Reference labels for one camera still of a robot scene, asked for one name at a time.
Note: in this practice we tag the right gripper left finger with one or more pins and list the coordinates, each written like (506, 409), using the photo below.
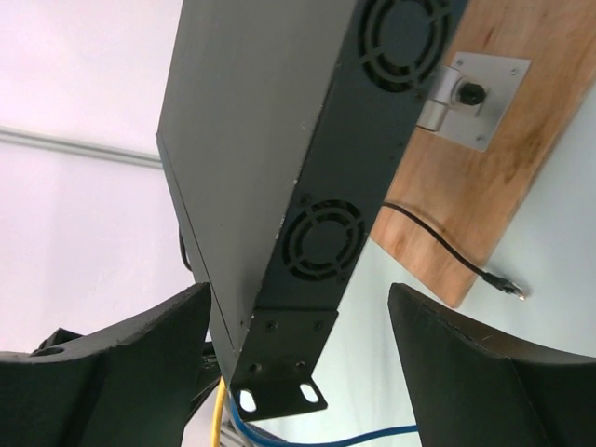
(129, 384)

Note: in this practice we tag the left aluminium frame post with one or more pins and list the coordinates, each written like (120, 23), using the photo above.
(77, 148)

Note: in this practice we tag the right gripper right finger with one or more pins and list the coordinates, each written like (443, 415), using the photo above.
(473, 385)

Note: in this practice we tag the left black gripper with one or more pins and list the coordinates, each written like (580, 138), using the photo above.
(207, 379)

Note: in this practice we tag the dark network switch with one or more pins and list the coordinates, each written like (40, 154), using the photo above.
(282, 126)

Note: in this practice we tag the wooden board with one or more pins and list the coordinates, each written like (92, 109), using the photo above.
(470, 197)

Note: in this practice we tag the metal switch mounting bracket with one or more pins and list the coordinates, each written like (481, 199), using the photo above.
(471, 96)

